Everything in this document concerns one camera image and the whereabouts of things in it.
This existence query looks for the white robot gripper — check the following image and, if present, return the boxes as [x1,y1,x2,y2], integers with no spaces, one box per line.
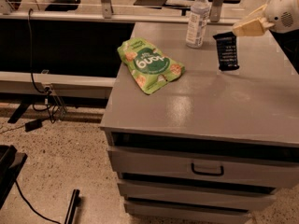
[233,0,299,36]

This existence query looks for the dark blue rxbar wrapper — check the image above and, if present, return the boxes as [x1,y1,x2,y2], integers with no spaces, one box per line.
[213,32,239,71]

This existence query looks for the clear plastic water bottle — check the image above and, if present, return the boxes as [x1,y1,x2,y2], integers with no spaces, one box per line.
[186,0,210,49]

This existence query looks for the green snack bag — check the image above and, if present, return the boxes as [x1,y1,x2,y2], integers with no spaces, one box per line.
[118,37,185,95]

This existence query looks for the grey drawer cabinet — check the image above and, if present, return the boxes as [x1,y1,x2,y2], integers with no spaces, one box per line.
[101,23,299,224]

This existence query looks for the top grey drawer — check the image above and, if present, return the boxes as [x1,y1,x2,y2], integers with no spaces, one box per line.
[107,147,299,188]

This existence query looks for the grey drawer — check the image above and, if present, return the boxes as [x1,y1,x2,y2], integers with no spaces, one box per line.
[118,180,276,210]
[107,147,299,188]
[124,201,250,224]

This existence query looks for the middle grey drawer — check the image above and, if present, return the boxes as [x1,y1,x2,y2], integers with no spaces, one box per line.
[118,180,276,210]

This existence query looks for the bottom grey drawer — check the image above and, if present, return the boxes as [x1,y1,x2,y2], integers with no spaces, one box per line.
[124,201,250,224]

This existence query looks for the black power adapter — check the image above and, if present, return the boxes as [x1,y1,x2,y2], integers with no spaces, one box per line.
[25,119,42,133]

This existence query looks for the black floor bar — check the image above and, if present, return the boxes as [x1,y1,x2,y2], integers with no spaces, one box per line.
[64,189,80,224]

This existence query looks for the black equipment base left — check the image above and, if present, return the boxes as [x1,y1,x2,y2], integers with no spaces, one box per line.
[0,145,27,209]

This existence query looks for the black drawer handle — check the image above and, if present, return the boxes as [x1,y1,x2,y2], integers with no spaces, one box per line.
[191,163,224,176]

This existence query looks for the black hanging cable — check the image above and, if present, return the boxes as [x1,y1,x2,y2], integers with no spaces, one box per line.
[27,8,68,124]

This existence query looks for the grey metal rail frame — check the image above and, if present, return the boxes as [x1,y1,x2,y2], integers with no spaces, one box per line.
[0,0,244,26]

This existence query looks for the black floor cable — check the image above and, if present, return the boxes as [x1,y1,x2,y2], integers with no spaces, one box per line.
[14,179,62,224]

